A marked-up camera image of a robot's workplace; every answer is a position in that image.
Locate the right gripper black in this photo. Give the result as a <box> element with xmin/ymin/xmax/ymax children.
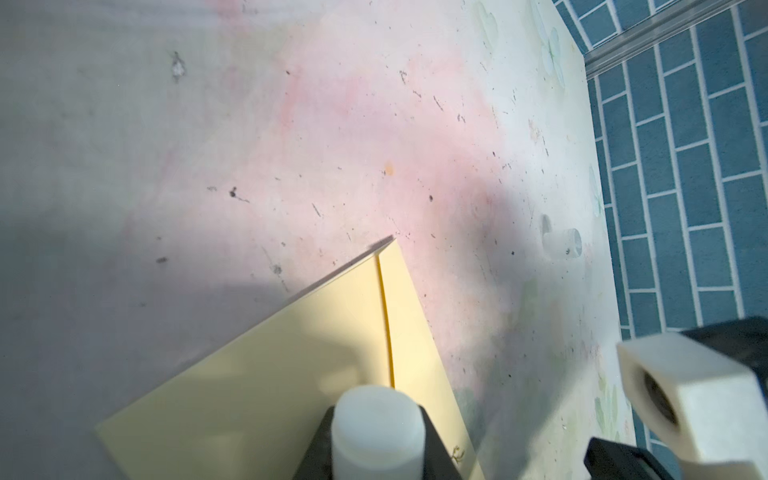
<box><xmin>584</xmin><ymin>437</ymin><xmax>673</xmax><ymax>480</ymax></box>

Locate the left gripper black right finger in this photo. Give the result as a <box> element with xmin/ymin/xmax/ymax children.
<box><xmin>420</xmin><ymin>406</ymin><xmax>462</xmax><ymax>480</ymax></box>

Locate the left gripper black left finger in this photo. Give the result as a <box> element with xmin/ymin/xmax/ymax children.
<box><xmin>293</xmin><ymin>406</ymin><xmax>334</xmax><ymax>480</ymax></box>

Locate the white glue stick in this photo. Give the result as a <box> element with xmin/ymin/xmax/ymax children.
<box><xmin>331</xmin><ymin>385</ymin><xmax>426</xmax><ymax>479</ymax></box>

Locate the clear glue stick cap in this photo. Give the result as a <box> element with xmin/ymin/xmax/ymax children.
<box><xmin>542</xmin><ymin>228</ymin><xmax>583</xmax><ymax>260</ymax></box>

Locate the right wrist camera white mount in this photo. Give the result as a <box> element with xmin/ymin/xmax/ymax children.
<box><xmin>616</xmin><ymin>331</ymin><xmax>768</xmax><ymax>480</ymax></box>

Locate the right aluminium corner post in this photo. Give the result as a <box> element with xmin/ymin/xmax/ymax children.
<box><xmin>584</xmin><ymin>0</ymin><xmax>739</xmax><ymax>80</ymax></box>

